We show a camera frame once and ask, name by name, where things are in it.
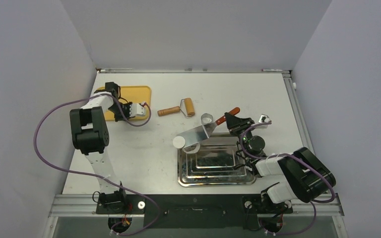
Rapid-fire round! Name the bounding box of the metal ring cutter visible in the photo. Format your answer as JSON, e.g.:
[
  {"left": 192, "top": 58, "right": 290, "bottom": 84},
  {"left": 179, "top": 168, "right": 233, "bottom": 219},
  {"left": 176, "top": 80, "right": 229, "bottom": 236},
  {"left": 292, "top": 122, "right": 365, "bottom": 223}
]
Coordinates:
[{"left": 200, "top": 113, "right": 214, "bottom": 125}]

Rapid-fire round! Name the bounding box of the wooden rolling pin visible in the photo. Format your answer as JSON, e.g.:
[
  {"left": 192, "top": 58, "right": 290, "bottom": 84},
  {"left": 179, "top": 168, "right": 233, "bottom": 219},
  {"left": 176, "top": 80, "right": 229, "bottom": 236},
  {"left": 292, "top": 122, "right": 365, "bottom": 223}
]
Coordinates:
[{"left": 157, "top": 98, "right": 195, "bottom": 118}]

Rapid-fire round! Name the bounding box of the yellow plastic tray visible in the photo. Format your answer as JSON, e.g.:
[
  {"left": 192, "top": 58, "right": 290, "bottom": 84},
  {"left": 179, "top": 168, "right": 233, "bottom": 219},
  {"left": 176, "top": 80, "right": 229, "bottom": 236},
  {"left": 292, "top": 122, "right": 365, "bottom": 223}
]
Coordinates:
[{"left": 104, "top": 85, "right": 152, "bottom": 121}]

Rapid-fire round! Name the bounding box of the aluminium frame rail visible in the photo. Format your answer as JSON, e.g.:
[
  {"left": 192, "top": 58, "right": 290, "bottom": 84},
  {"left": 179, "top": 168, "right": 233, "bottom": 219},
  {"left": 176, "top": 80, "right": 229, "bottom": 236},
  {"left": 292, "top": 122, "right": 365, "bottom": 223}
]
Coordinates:
[{"left": 282, "top": 70, "right": 315, "bottom": 153}]

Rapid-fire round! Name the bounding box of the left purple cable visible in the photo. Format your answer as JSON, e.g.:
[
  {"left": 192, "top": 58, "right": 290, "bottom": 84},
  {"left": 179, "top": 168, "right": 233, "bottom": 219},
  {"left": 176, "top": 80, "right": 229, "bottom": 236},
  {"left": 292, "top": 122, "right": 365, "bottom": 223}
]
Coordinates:
[{"left": 33, "top": 93, "right": 162, "bottom": 237}]

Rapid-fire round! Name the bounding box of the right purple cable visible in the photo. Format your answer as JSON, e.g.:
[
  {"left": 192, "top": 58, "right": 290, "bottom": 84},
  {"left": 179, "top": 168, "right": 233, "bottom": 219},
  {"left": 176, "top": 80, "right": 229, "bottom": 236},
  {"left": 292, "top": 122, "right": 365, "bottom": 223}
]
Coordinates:
[{"left": 240, "top": 121, "right": 336, "bottom": 237}]

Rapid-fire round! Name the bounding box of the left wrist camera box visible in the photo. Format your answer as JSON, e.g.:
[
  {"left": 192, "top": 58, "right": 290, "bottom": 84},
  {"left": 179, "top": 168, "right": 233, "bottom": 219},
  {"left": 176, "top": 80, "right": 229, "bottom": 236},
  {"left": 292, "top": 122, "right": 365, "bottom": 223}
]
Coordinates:
[{"left": 129, "top": 103, "right": 146, "bottom": 118}]

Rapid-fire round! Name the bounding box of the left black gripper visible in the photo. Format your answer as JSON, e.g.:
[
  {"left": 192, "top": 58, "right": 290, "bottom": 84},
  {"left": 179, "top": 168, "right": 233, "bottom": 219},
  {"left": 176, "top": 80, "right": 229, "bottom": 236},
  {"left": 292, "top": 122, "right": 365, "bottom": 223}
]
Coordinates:
[{"left": 108, "top": 103, "right": 136, "bottom": 123}]

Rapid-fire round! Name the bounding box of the scraper with red handle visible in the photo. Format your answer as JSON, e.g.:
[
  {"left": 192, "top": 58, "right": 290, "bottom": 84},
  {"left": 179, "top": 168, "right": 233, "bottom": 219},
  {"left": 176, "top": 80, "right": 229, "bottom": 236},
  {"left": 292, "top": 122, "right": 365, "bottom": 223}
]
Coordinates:
[{"left": 176, "top": 114, "right": 226, "bottom": 147}]

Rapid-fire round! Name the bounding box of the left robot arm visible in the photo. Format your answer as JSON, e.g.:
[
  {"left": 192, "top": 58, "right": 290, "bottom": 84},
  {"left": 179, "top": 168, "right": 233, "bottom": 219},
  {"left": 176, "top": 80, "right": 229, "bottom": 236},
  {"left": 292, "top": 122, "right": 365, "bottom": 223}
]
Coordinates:
[{"left": 69, "top": 82, "right": 128, "bottom": 213}]

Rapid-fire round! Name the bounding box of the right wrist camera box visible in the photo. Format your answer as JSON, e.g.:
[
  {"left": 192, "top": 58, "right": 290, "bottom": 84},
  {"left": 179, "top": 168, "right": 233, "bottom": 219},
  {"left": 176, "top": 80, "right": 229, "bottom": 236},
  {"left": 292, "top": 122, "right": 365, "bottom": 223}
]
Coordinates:
[{"left": 258, "top": 114, "right": 270, "bottom": 123}]

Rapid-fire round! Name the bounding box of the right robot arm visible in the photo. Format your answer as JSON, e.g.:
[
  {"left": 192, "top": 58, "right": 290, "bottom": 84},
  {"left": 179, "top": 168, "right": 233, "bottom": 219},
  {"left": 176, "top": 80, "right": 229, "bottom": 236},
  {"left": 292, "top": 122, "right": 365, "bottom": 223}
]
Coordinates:
[{"left": 223, "top": 113, "right": 336, "bottom": 212}]

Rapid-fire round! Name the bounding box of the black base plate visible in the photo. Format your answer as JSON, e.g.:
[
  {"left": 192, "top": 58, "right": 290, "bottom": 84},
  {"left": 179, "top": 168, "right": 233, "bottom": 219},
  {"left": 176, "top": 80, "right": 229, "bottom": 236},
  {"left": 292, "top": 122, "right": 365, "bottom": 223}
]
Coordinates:
[{"left": 95, "top": 194, "right": 293, "bottom": 232}]

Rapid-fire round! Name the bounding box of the white dough piece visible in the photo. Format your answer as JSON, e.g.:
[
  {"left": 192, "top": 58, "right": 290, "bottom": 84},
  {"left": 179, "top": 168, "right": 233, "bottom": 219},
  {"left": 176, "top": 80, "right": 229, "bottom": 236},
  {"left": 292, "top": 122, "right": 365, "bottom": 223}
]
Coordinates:
[{"left": 182, "top": 143, "right": 201, "bottom": 154}]

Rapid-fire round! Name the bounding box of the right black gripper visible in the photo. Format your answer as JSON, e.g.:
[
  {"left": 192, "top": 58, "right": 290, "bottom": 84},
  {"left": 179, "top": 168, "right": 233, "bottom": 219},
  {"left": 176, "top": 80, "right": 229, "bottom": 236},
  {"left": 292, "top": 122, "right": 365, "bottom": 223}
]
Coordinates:
[{"left": 226, "top": 113, "right": 257, "bottom": 159}]

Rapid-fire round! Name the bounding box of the white cut dough disc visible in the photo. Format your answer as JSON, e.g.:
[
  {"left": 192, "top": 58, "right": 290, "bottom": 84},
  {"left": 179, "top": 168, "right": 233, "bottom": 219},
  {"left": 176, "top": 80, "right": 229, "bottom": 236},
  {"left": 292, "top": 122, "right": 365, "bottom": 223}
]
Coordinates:
[{"left": 172, "top": 136, "right": 186, "bottom": 149}]

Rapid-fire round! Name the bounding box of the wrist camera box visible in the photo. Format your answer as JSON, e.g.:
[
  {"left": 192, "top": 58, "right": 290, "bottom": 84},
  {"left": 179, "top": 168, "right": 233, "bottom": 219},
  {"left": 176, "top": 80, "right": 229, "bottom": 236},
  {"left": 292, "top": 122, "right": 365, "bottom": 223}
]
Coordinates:
[
  {"left": 258, "top": 114, "right": 270, "bottom": 123},
  {"left": 129, "top": 103, "right": 146, "bottom": 118}
]

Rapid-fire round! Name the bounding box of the purple cable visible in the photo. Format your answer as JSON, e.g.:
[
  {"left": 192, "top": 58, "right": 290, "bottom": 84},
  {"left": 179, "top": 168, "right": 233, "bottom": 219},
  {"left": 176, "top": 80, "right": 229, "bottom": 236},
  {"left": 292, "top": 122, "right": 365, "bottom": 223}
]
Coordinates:
[
  {"left": 33, "top": 93, "right": 162, "bottom": 237},
  {"left": 240, "top": 121, "right": 336, "bottom": 237}
]

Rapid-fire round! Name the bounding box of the stainless steel tray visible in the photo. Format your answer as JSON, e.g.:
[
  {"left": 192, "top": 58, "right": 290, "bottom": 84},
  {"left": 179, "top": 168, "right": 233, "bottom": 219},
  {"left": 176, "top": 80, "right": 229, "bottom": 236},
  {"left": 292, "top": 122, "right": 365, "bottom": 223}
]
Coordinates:
[{"left": 177, "top": 133, "right": 256, "bottom": 187}]

